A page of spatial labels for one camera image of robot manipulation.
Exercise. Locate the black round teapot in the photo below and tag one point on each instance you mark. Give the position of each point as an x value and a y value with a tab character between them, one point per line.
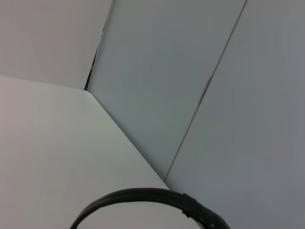
143	194

